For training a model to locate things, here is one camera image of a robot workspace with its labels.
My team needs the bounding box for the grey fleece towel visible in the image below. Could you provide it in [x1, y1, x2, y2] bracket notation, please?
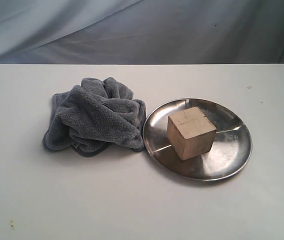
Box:
[42, 77, 146, 157]

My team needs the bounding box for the wooden cube block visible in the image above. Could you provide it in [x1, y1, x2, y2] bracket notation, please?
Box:
[166, 107, 217, 161]

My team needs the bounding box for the round stainless steel plate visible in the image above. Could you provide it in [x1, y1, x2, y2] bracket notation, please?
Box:
[142, 98, 253, 182]

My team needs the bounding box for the grey backdrop cloth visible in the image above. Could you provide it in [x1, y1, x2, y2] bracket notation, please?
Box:
[0, 0, 284, 65]

